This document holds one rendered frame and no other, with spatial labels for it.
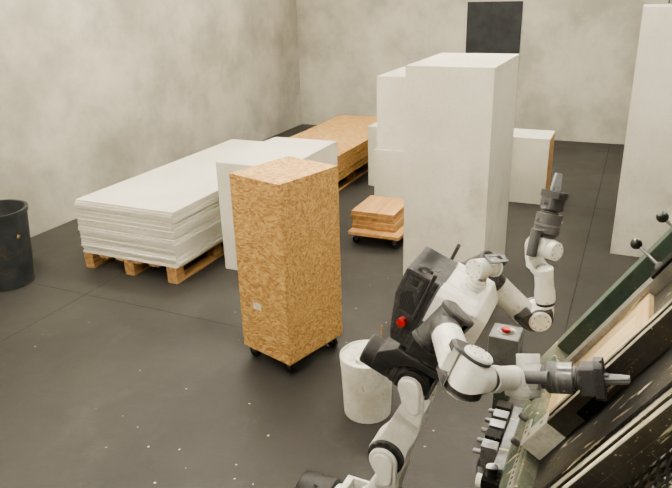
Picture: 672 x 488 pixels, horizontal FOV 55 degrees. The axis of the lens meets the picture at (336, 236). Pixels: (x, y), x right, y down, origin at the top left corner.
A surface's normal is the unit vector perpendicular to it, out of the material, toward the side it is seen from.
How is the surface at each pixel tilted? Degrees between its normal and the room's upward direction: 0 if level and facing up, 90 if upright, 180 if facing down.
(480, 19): 90
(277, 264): 90
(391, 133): 90
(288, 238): 90
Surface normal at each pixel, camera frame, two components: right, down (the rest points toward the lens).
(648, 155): -0.41, 0.34
